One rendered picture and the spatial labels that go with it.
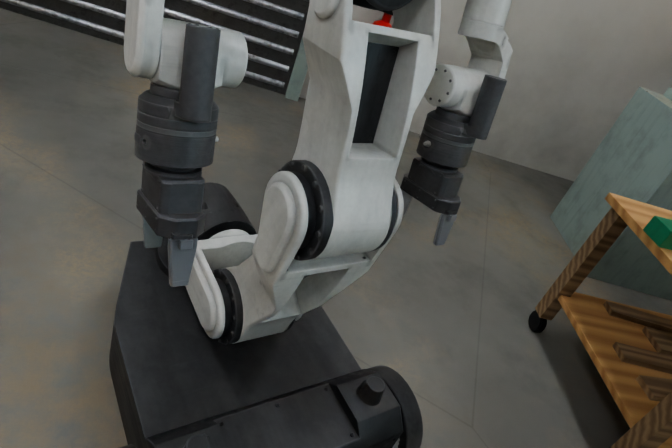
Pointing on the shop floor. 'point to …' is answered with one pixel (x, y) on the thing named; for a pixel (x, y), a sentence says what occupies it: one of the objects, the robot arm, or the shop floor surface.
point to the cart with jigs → (622, 325)
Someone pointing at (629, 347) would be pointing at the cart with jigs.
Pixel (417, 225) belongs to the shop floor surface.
